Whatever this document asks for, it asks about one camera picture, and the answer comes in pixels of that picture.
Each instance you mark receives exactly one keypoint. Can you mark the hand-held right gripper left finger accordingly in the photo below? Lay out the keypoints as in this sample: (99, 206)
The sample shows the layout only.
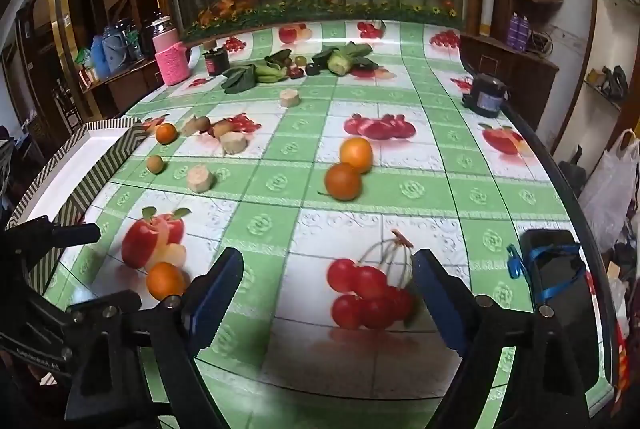
(210, 304)

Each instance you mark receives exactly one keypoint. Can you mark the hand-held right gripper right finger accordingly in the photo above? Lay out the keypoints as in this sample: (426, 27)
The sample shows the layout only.
(440, 309)

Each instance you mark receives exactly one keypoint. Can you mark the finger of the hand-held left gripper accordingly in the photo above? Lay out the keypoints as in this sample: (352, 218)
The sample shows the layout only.
(107, 301)
(70, 234)

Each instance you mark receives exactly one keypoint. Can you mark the orange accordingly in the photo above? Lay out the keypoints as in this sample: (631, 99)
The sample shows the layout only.
(343, 181)
(166, 133)
(165, 280)
(356, 154)

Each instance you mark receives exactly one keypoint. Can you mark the striped cardboard box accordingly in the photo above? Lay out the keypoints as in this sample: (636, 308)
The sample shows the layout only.
(75, 164)

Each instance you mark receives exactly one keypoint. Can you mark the small brown kiwi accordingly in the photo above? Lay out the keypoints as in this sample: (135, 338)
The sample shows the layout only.
(155, 164)

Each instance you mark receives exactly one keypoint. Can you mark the fruit print green tablecloth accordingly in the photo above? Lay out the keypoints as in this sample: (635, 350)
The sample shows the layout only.
(300, 229)

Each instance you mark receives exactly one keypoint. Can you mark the black phone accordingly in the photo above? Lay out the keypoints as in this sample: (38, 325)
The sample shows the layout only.
(550, 240)

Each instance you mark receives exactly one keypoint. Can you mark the wooden shelf unit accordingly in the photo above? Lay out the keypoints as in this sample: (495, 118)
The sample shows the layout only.
(125, 84)

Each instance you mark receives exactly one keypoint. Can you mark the grey blue water bottle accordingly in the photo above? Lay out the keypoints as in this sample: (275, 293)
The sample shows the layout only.
(120, 46)

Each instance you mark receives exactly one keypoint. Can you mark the clear plastic bottle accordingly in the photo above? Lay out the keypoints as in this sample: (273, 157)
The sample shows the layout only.
(135, 44)

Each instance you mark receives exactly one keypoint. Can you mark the pink knitted thermos jug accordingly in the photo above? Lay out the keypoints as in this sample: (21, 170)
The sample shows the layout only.
(172, 54)

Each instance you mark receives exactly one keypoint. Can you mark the white plastic bag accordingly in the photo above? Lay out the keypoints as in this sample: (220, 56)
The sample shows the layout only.
(610, 184)

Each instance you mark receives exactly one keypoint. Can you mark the dark red jar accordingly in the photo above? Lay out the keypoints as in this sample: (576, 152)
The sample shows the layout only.
(216, 62)

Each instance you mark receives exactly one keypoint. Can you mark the green bok choy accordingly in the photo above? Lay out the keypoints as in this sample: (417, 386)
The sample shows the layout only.
(342, 59)
(250, 74)

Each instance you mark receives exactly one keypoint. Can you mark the small brown block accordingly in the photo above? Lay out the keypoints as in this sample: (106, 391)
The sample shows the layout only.
(210, 44)

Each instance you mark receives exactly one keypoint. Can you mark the red plum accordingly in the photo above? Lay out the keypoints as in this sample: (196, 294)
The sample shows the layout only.
(296, 71)

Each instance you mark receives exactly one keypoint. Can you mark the wooden side cabinet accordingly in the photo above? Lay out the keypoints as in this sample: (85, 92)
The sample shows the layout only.
(510, 64)

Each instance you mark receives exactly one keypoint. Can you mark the green grape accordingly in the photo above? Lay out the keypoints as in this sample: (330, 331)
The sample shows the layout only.
(300, 59)

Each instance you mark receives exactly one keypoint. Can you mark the black shoes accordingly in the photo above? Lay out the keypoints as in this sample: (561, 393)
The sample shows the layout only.
(614, 81)

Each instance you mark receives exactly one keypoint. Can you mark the purple bottle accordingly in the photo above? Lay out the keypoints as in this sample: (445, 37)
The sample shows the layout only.
(515, 31)
(526, 33)

